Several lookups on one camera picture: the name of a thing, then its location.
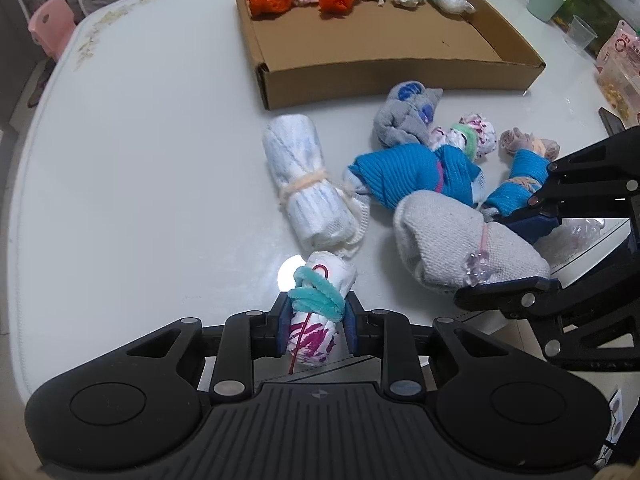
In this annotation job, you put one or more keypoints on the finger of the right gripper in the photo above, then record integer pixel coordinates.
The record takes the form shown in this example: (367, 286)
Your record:
(582, 188)
(507, 297)

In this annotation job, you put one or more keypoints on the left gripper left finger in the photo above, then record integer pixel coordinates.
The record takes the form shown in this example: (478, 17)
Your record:
(245, 338)

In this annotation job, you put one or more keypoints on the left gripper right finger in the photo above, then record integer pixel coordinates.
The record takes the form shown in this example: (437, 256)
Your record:
(390, 337)

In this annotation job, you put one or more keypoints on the blue sock beige tie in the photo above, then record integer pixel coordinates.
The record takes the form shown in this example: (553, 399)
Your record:
(529, 170)

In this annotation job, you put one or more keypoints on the grey-white sock bead tie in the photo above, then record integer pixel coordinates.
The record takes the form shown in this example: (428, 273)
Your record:
(446, 245)

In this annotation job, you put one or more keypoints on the white pink-speckled green sock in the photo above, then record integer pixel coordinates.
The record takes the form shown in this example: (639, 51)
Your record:
(473, 134)

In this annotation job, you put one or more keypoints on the white ribbed sock roll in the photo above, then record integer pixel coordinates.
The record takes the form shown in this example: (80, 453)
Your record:
(325, 214)

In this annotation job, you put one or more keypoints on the blue sock bundle purple band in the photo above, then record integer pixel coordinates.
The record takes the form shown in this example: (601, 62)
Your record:
(390, 175)

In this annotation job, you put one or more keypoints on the grey sock roll blue print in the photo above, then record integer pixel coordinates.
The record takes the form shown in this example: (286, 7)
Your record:
(407, 114)

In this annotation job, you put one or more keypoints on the smartphone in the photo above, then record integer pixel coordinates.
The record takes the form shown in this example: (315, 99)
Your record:
(612, 123)

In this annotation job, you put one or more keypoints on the snack bag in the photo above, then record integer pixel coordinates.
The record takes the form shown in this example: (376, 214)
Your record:
(618, 73)

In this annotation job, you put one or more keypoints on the clear plastic cup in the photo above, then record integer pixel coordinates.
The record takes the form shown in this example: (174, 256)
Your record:
(580, 35)

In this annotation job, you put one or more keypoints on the mint green cup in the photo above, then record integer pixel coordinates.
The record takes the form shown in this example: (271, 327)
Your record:
(544, 9)

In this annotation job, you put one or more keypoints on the brown cardboard box tray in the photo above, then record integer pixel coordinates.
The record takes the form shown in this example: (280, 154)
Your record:
(303, 56)

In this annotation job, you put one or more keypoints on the pink plastic chair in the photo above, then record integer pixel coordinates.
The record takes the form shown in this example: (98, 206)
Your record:
(51, 26)

